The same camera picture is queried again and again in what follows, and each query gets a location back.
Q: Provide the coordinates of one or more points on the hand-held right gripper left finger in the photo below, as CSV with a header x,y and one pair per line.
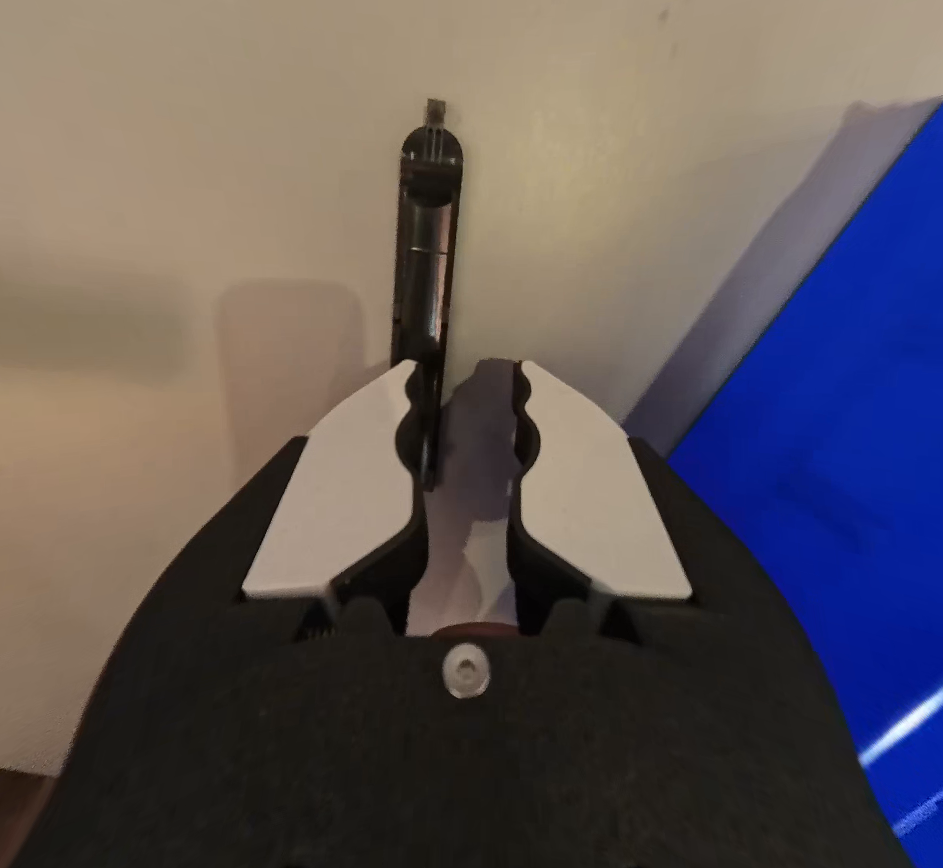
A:
x,y
339,507

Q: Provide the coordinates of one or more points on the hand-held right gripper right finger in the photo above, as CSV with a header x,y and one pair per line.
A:
x,y
597,507

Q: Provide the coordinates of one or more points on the blue plastic bin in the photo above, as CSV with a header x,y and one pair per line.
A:
x,y
847,440

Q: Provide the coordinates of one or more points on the black remote battery cover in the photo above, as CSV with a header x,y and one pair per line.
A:
x,y
424,256

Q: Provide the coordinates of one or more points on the grey desk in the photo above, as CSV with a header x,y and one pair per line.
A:
x,y
184,109

